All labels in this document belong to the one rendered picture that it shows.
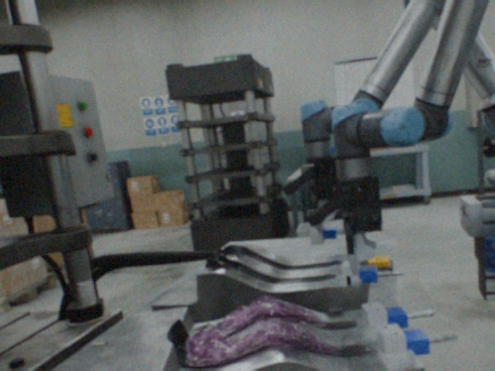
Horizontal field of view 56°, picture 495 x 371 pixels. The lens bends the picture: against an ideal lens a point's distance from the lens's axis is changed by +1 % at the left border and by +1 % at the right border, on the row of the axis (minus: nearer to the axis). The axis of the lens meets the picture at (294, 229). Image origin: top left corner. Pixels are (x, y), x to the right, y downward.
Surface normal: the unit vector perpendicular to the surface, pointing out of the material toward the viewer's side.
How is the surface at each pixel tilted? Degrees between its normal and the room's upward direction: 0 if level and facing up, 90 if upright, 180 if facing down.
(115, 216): 90
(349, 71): 90
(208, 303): 90
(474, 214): 90
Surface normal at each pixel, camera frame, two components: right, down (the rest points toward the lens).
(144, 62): -0.11, 0.21
